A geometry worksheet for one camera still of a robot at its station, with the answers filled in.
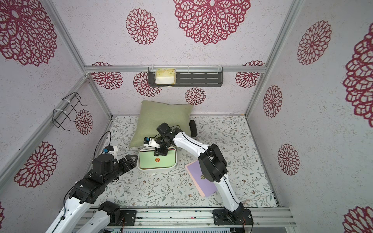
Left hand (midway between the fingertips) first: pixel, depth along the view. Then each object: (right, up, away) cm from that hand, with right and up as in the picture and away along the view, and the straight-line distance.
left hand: (133, 160), depth 75 cm
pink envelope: (+31, -15, +13) cm, 37 cm away
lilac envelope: (+40, -18, +9) cm, 44 cm away
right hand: (+8, +4, +14) cm, 17 cm away
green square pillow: (+4, +26, +26) cm, 37 cm away
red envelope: (+8, +3, +12) cm, 15 cm away
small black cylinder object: (+33, +16, +34) cm, 50 cm away
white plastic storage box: (+5, +3, +19) cm, 20 cm away
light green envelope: (+1, -5, +24) cm, 24 cm away
